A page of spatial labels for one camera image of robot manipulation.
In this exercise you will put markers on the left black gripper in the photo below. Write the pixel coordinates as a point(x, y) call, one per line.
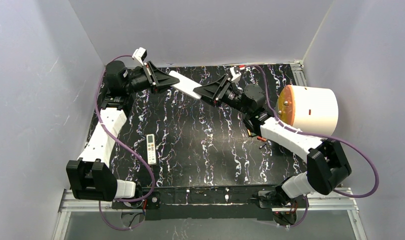
point(149, 76)

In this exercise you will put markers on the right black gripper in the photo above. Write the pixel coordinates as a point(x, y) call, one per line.
point(222, 91)

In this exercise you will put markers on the grey remote control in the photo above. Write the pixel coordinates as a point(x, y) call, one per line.
point(185, 85)

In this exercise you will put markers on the gold black battery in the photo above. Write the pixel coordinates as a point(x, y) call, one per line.
point(249, 132)

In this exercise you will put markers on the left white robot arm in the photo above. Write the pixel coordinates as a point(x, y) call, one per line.
point(89, 176)

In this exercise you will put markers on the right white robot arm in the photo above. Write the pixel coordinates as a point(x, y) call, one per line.
point(326, 162)

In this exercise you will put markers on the slim white remote control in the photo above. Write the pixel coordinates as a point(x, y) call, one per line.
point(151, 150)

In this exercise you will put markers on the red black battery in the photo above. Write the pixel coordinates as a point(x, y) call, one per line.
point(262, 139)

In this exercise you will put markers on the white cylindrical container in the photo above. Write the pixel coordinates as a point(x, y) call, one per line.
point(310, 109)

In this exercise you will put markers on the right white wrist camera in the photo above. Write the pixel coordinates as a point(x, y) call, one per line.
point(235, 73)

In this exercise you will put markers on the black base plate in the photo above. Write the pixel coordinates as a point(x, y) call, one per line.
point(207, 202)

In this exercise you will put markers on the aluminium frame rail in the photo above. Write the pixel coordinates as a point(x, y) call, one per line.
point(310, 202)

